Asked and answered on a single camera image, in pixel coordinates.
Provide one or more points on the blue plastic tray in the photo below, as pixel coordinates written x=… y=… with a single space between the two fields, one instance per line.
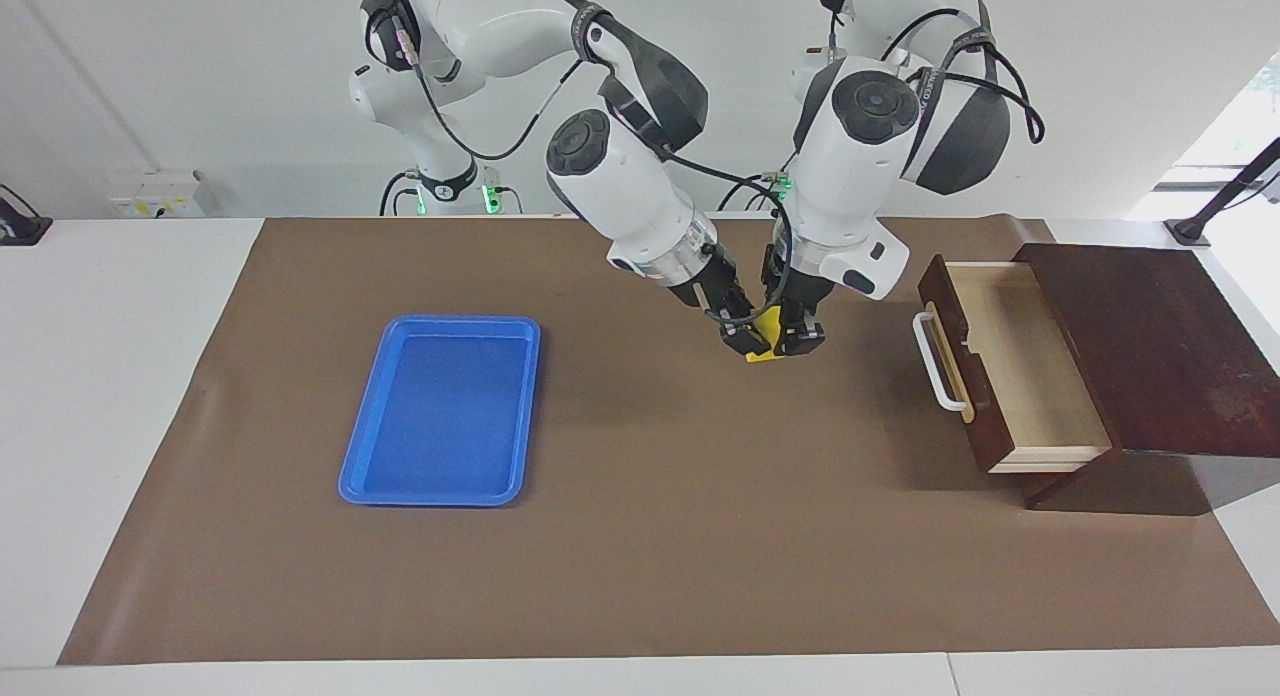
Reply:
x=440 y=416

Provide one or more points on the white wall socket box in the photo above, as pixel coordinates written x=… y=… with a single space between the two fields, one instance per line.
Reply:
x=155 y=196

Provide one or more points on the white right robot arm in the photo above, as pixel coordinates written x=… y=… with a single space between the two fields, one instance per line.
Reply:
x=620 y=186

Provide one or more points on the yellow cube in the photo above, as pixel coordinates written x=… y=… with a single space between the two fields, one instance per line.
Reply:
x=770 y=326

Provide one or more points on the dark wooden drawer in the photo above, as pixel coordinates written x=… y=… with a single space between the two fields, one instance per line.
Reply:
x=1030 y=376

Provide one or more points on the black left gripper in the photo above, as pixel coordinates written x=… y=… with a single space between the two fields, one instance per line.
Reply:
x=805 y=294

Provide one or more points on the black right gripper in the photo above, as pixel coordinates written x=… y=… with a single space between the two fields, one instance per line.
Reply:
x=725 y=291

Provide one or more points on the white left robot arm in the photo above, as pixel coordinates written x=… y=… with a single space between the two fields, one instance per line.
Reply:
x=850 y=176

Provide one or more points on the dark wooden drawer cabinet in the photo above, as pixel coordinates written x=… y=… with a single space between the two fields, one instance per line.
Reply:
x=1170 y=356

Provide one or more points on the black camera stand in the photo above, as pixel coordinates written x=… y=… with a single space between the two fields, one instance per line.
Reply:
x=1190 y=231

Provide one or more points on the brown table mat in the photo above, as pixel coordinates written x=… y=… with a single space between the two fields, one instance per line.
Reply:
x=650 y=496

